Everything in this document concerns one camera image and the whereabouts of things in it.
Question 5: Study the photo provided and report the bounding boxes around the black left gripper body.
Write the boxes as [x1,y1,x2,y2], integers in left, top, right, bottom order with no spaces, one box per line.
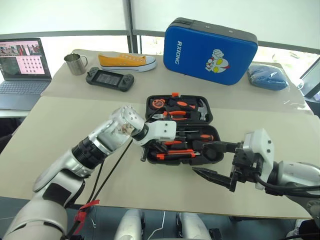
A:
[139,138,165,163]

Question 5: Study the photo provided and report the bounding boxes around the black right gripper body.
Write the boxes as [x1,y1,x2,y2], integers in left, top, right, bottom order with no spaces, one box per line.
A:
[228,141,263,193]

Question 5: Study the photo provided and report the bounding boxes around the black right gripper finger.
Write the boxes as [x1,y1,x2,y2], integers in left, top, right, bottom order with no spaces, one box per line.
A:
[191,167,236,192]
[201,140,238,154]

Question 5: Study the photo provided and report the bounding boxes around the black electrical tape roll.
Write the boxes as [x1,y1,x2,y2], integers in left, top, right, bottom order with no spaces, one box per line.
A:
[203,146,220,161]

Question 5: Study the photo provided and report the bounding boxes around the black orange handled screwdriver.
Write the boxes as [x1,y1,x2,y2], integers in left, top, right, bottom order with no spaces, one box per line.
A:
[186,133,215,143]

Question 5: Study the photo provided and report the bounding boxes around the black tool case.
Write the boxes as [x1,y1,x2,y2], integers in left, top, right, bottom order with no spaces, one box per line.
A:
[144,92,225,166]

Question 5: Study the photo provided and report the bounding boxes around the orange utility knife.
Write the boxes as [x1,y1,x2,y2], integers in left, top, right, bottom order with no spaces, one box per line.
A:
[156,149,197,160]

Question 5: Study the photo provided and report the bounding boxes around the steel claw hammer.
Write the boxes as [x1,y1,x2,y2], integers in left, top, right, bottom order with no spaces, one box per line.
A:
[196,98,210,122]

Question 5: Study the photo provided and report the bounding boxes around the orange black tape measure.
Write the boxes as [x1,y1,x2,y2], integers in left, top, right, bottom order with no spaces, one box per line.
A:
[151,98,165,109]

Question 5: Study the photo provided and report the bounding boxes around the orange black small tool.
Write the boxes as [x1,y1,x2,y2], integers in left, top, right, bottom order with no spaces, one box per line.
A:
[174,100,197,110]

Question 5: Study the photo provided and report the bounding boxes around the silver rounded robot shell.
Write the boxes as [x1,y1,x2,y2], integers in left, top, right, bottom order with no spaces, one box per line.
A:
[114,208,144,240]
[179,212,212,240]

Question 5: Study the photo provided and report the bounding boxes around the black handheld game console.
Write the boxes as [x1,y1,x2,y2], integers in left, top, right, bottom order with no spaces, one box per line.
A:
[85,66,135,93]

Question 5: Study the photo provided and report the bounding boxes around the white shoe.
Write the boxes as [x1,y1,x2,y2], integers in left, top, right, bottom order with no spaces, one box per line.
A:
[286,219,312,239]

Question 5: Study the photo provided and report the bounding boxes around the blue folded cloth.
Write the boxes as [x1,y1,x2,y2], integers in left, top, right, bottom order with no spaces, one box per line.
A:
[246,63,290,91]

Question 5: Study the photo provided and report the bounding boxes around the yellow canvas sneaker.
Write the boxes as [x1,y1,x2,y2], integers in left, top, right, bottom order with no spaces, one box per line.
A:
[97,52,158,73]

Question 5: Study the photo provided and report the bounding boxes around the blue RXIONG carrying case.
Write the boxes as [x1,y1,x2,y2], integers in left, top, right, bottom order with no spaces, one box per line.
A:
[163,16,258,86]

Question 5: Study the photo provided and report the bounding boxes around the stainless steel mug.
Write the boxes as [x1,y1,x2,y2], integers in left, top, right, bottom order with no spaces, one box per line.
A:
[63,53,89,76]

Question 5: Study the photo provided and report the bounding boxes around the dark grey laptop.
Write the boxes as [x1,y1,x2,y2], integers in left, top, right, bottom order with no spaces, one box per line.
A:
[0,37,53,111]

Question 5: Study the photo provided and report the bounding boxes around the orange handled small screwdriver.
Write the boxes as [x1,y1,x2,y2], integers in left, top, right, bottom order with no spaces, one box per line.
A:
[161,140,185,147]

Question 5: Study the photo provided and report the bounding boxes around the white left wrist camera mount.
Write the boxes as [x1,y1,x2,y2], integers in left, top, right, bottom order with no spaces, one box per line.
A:
[136,120,178,147]

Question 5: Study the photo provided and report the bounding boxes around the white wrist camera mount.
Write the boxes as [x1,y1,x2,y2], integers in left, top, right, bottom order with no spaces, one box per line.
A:
[243,128,275,191]
[136,120,178,147]

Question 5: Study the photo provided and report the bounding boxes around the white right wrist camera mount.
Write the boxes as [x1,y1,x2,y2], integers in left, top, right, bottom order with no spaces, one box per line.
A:
[243,128,275,191]

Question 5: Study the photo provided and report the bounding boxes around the orange handled pliers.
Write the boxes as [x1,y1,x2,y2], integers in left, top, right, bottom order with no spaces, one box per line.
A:
[152,110,188,121]

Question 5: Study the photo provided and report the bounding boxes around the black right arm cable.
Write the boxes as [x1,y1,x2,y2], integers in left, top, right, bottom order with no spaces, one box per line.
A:
[254,172,320,198]

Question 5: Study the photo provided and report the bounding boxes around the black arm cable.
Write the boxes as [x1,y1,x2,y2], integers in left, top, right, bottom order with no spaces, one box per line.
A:
[254,172,320,198]
[64,138,135,238]

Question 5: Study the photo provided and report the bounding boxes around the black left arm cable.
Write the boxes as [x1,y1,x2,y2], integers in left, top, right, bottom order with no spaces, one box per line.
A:
[64,138,135,238]

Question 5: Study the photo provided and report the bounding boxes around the thin white cord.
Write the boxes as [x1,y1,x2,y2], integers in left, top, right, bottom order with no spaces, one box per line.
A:
[154,211,166,237]

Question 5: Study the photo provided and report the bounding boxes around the red tape on cable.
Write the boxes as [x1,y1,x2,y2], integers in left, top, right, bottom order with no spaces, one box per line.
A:
[74,199,101,227]

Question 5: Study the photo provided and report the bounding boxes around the dark grey window frame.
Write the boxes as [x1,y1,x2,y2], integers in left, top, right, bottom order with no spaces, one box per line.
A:
[0,0,320,55]

